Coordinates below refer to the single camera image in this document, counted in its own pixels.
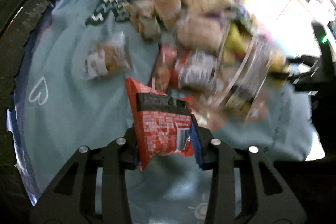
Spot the red snack packet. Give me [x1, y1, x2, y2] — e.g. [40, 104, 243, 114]
[125, 77, 194, 170]

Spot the white label red snack pack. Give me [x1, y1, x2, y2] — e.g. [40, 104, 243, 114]
[150, 45, 219, 93]

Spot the clear barcode snack bar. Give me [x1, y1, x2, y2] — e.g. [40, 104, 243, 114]
[216, 35, 272, 121]

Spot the teal printed tablecloth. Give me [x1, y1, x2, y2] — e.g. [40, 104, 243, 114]
[8, 0, 315, 223]

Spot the clear cookie bag white label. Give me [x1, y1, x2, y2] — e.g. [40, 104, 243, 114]
[84, 32, 133, 80]

